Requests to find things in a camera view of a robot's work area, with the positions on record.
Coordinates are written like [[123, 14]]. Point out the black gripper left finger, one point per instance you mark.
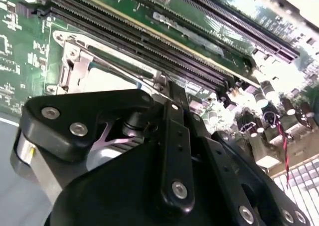
[[45, 133]]

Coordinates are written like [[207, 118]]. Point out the silver CPU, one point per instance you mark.
[[112, 78]]

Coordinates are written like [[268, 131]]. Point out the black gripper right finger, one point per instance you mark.
[[249, 183]]

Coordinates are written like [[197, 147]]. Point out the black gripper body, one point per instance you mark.
[[112, 198]]

